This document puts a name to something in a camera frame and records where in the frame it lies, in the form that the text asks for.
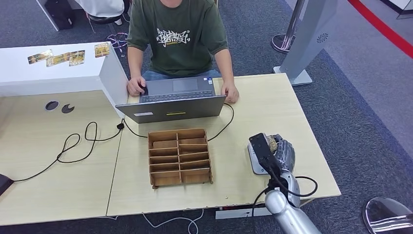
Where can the person's left hand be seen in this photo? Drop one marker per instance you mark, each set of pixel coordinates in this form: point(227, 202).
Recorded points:
point(230, 93)

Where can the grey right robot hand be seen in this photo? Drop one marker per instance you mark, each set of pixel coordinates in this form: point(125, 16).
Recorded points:
point(285, 155)

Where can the pale wrist camera black mount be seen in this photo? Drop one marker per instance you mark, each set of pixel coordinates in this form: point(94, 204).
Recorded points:
point(261, 150)

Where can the person's right forearm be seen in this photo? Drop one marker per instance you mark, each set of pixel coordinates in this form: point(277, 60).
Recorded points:
point(135, 63)

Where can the black device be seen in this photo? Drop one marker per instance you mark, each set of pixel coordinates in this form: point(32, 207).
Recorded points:
point(5, 184)

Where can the grey laptop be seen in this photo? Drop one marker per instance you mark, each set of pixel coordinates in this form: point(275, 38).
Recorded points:
point(171, 111)

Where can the yellow hotel ID card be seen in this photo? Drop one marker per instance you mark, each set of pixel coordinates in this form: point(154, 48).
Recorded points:
point(273, 144)

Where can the person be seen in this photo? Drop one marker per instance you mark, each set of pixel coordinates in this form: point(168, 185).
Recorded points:
point(177, 55)

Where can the person's right hand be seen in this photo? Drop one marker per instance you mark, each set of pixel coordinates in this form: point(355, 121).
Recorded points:
point(135, 86)

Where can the black mouse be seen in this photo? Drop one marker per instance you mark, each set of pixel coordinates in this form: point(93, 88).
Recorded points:
point(144, 91)

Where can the chair star base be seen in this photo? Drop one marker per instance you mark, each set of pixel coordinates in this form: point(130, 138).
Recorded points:
point(117, 41)

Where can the person's left forearm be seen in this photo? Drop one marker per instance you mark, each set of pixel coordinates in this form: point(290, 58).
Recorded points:
point(224, 66)

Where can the grey kiosk stand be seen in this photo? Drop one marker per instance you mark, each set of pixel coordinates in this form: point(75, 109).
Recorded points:
point(309, 38)

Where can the white counter block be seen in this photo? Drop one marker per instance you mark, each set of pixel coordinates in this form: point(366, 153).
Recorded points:
point(64, 77)

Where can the red barrier belt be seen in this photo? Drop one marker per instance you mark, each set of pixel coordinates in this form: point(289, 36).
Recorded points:
point(380, 27)

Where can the white display counter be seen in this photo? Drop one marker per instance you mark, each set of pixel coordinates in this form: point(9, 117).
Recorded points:
point(403, 5)

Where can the white grey card reader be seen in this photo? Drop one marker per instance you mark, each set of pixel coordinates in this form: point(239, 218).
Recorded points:
point(255, 164)

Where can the black crescent grommet cover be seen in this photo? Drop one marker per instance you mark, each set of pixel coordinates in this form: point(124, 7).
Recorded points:
point(66, 109)

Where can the wooden compartment organizer box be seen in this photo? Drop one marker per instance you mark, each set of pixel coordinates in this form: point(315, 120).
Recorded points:
point(163, 179)

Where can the chrome stanchion post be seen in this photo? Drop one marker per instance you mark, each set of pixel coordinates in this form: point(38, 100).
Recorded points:
point(284, 43)

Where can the black stool seat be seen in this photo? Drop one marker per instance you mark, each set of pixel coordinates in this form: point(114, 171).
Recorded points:
point(103, 20)

